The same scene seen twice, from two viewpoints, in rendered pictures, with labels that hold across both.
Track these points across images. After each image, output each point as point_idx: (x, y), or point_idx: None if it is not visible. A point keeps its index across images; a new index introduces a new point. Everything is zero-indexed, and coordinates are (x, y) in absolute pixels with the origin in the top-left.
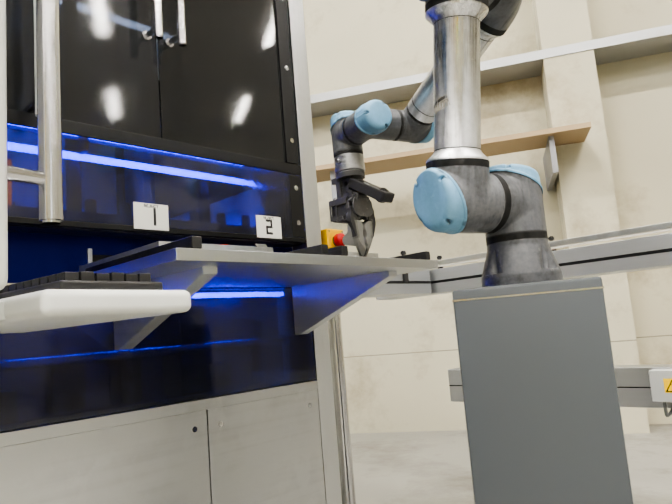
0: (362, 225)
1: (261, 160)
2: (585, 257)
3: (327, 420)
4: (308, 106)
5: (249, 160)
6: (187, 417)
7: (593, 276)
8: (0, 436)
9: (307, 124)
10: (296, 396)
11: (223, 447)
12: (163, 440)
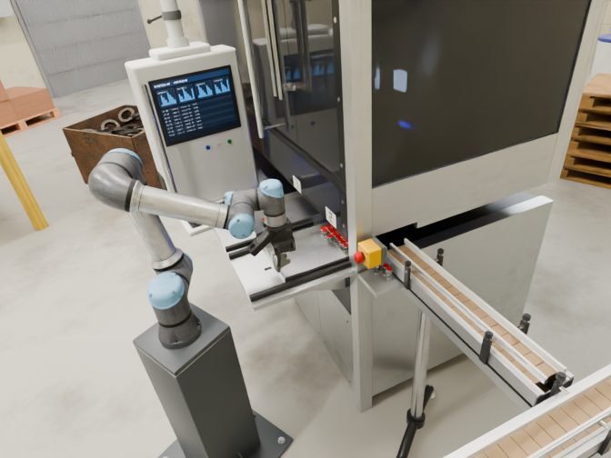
0: (272, 255)
1: (326, 174)
2: None
3: (355, 339)
4: (351, 138)
5: (322, 171)
6: None
7: (135, 338)
8: None
9: (350, 154)
10: (342, 310)
11: (320, 293)
12: None
